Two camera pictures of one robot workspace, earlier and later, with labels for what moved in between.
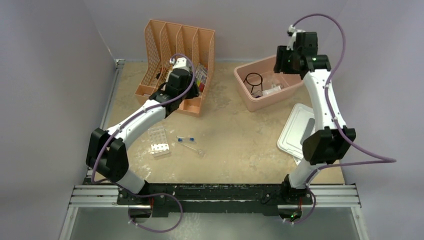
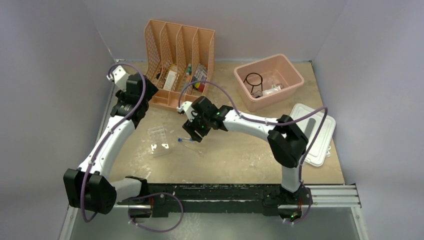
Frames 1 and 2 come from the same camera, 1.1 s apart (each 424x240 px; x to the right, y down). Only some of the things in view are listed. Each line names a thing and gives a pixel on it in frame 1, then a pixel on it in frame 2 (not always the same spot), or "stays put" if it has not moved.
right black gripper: [282, 53] -> [191, 127]
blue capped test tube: [186, 139] stays put
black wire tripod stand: [261, 82] stays put
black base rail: [236, 198] stays put
